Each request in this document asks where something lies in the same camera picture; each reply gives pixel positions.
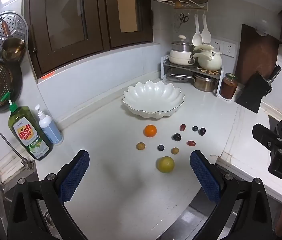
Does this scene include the cardboard sheet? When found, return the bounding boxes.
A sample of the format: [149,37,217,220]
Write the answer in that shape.
[122,0,141,33]

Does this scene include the brass ladle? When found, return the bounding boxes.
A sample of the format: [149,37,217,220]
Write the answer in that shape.
[1,17,27,62]

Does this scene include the cream lid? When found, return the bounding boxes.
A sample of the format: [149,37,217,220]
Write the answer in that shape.
[193,44,214,53]

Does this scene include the orange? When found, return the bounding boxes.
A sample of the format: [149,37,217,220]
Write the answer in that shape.
[144,124,157,138]

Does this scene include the metal faucet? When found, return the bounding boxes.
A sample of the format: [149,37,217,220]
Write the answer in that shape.
[0,129,35,173]

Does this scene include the white scalloped bowl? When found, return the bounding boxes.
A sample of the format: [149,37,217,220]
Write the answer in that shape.
[122,80,185,119]

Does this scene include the white wall socket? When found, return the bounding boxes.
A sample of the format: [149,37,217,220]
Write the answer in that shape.
[210,39,221,52]
[221,41,236,57]

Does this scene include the dark wooden window frame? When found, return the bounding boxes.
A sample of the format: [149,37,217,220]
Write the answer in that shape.
[22,0,154,79]

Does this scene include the steel pot with glass lid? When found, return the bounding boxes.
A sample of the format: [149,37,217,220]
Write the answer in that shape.
[171,35,194,53]

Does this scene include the white corner rack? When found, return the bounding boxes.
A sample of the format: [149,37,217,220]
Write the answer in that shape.
[161,55,225,97]

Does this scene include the white rice paddle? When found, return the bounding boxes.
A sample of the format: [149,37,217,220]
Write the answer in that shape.
[202,14,212,44]

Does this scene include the green dish soap bottle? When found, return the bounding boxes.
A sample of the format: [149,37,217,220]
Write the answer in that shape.
[1,92,54,161]

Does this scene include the black knife block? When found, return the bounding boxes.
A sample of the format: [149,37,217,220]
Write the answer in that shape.
[234,71,273,114]

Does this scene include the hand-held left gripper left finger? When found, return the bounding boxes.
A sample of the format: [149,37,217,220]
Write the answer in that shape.
[7,150,90,240]

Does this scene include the yellow-green apple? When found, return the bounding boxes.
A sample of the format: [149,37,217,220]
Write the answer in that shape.
[158,156,175,173]

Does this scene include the dark wooden cutting board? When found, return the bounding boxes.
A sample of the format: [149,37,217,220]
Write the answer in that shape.
[234,24,280,85]

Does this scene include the black frying pan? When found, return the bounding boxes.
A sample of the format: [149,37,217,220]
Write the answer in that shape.
[0,55,23,112]

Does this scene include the cream pan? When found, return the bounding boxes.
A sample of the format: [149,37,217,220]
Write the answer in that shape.
[168,49,196,67]

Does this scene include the black knife handles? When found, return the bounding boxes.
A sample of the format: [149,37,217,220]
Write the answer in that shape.
[268,64,282,83]

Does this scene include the wooden trivet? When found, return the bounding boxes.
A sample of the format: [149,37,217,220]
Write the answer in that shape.
[196,67,219,75]

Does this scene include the stainless steel pot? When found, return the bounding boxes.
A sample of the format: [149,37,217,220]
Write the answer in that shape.
[193,74,219,93]

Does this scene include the white pump bottle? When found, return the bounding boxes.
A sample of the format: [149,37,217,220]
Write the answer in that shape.
[35,104,64,146]

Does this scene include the white wall rack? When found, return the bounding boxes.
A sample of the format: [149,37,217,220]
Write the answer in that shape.
[151,0,209,12]

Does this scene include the flat steel lid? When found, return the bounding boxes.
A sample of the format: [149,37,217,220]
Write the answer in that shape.
[167,72,195,82]

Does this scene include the black scissors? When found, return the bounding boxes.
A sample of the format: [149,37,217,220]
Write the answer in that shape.
[179,13,189,28]

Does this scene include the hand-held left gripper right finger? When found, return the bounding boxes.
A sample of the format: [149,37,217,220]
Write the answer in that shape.
[190,150,274,240]

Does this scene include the jar of red sauce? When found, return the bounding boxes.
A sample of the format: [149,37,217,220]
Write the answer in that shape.
[220,73,239,100]

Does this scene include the white spoon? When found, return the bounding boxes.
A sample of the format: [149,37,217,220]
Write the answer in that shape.
[192,14,203,47]

